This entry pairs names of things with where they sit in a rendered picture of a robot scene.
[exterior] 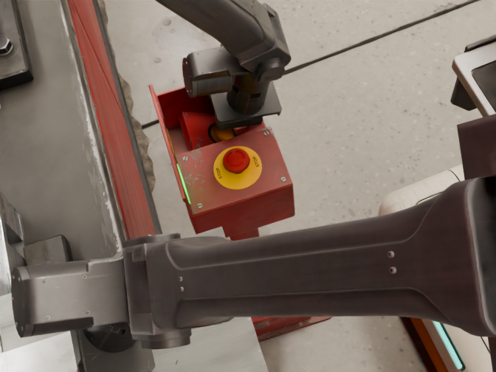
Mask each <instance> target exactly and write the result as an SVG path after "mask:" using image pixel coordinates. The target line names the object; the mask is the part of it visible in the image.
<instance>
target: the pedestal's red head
mask: <svg viewBox="0 0 496 372"><path fill-rule="evenodd" d="M149 89H150V92H151V96H152V99H153V102H154V106H155V109H156V113H157V117H158V119H159V124H160V126H161V129H162V133H163V136H164V139H165V143H166V146H167V149H168V153H169V156H170V160H171V163H172V166H173V170H174V173H175V176H176V180H177V183H178V186H179V190H180V193H181V196H182V200H183V202H185V205H186V208H187V212H188V215H189V217H190V221H191V223H192V225H193V229H194V231H195V233H196V235H197V234H199V233H203V232H206V231H208V230H213V229H215V228H218V227H222V228H223V231H224V234H225V238H228V237H230V236H233V235H237V234H240V233H244V232H246V231H249V230H253V229H256V228H259V227H262V226H265V225H268V224H272V223H275V222H277V221H281V220H284V219H287V218H291V217H293V216H295V199H294V188H293V183H292V180H291V177H290V175H289V172H288V169H287V167H286V163H285V162H284V159H283V156H282V153H281V151H280V148H279V145H278V142H277V140H276V138H275V134H274V132H273V130H272V127H271V126H269V127H266V126H265V123H264V120H263V122H262V125H261V126H258V127H256V128H253V129H250V130H248V131H245V132H244V133H242V134H239V135H235V132H234V130H233V128H232V130H233V132H234V137H233V138H231V139H226V140H224V141H221V142H217V143H214V142H213V141H212V140H211V139H210V138H209V136H208V133H207V130H208V128H209V126H210V125H212V124H213V123H216V119H215V116H214V115H215V112H214V109H213V104H212V102H211V100H210V99H209V96H208V95H206V96H201V97H192V98H189V96H188V94H187V91H186V88H185V86H183V87H180V88H177V89H173V90H170V91H167V92H163V93H160V94H158V95H157V97H158V99H159V103H160V105H161V108H162V112H163V114H164V117H165V122H166V124H167V127H168V131H169V135H170V139H171V142H172V144H173V148H174V150H175V154H176V158H177V161H178V163H179V169H180V171H181V174H182V178H183V180H184V183H185V187H186V190H187V194H188V197H189V200H190V204H189V203H188V200H187V197H186V195H185V191H184V188H183V185H182V180H181V178H180V175H179V171H178V168H177V165H176V160H175V158H174V155H173V152H172V148H171V144H170V141H169V139H168V134H167V131H166V129H165V124H164V121H163V119H162V115H161V112H160V109H159V105H158V102H157V99H156V95H155V91H154V88H153V86H152V85H149ZM234 146H244V147H247V148H250V149H252V150H253V151H254V152H255V153H256V154H257V155H258V156H259V157H260V159H261V164H262V170H261V175H260V176H259V178H258V180H257V181H256V182H255V183H254V184H253V185H251V186H249V187H247V188H244V189H240V190H233V189H229V188H227V187H225V186H223V185H221V184H220V183H219V182H218V180H217V179H216V177H215V174H214V171H213V167H214V163H215V160H216V158H217V157H218V155H219V154H220V153H221V152H222V151H224V150H226V149H228V148H231V147H234Z"/></svg>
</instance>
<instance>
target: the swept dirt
mask: <svg viewBox="0 0 496 372"><path fill-rule="evenodd" d="M98 3H99V6H100V11H101V13H102V17H103V21H104V24H105V27H106V32H107V35H108V39H109V43H110V45H111V39H110V36H109V33H108V30H107V26H108V21H109V20H108V16H107V14H106V4H105V2H104V0H98ZM111 51H112V53H113V56H114V61H115V63H116V59H115V53H114V49H113V47H112V45H111ZM118 75H119V78H120V82H121V86H122V88H123V94H124V96H125V101H126V104H127V107H128V111H129V114H130V117H131V122H132V125H133V128H134V133H135V136H136V138H137V144H138V146H139V152H140V154H141V157H142V162H143V165H144V168H145V172H146V176H147V178H148V183H149V186H150V189H151V192H153V190H154V186H155V184H156V178H155V175H154V168H153V162H152V160H151V158H150V157H149V155H148V146H149V138H148V137H147V136H146V135H145V134H144V133H143V131H142V126H141V124H140V122H139V121H138V120H136V119H135V118H134V117H133V116H132V114H131V112H132V108H133V106H134V101H133V99H132V97H131V87H130V85H129V83H127V82H126V81H125V80H124V79H123V77H122V76H121V75H120V73H118Z"/></svg>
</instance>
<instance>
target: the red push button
mask: <svg viewBox="0 0 496 372"><path fill-rule="evenodd" d="M249 162H250V158H249V155H248V153H247V152H246V151H245V150H243V149H240V148H233V149H230V150H229V151H228V152H226V154H225V155H224V158H223V166H224V168H225V169H226V170H227V171H229V172H231V173H235V174H240V173H242V172H243V171H245V170H246V169H247V168H248V166H249Z"/></svg>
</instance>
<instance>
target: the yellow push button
mask: <svg viewBox="0 0 496 372"><path fill-rule="evenodd" d="M210 133H211V136H212V138H213V139H214V140H215V141H216V142H221V141H224V140H228V139H231V138H233V137H234V132H233V130H232V129H226V130H219V129H218V126H217V123H216V124H215V125H214V126H213V127H212V128H211V132H210Z"/></svg>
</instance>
